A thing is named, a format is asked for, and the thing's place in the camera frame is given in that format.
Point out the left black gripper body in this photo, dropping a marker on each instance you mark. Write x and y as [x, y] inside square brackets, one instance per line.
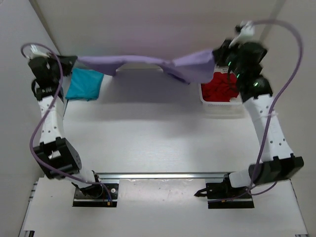
[66, 66]

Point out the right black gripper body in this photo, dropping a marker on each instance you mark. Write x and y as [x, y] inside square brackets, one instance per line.
[226, 56]

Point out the teal t shirt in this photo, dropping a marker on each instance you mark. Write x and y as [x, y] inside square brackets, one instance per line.
[85, 85]

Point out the purple t shirt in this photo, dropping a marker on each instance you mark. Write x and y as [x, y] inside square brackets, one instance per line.
[196, 67]

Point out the red t shirt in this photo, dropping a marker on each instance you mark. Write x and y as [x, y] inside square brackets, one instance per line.
[222, 88]

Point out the white plastic basket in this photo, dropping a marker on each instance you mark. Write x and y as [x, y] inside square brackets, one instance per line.
[233, 107]

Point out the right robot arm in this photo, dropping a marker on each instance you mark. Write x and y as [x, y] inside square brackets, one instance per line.
[276, 161]

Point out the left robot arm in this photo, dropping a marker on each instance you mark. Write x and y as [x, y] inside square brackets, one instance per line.
[56, 156]

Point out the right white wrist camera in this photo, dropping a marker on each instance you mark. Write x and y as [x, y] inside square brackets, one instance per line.
[244, 31]

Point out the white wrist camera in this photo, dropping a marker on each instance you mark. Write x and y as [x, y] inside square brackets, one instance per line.
[35, 52]
[244, 31]

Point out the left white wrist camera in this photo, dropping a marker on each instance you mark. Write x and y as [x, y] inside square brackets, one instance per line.
[35, 52]

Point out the aluminium front rail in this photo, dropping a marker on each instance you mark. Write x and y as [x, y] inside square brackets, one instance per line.
[163, 175]

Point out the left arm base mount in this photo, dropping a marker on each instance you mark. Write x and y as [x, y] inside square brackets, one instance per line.
[105, 195]

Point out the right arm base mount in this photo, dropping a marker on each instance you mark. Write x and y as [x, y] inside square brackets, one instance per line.
[221, 195]

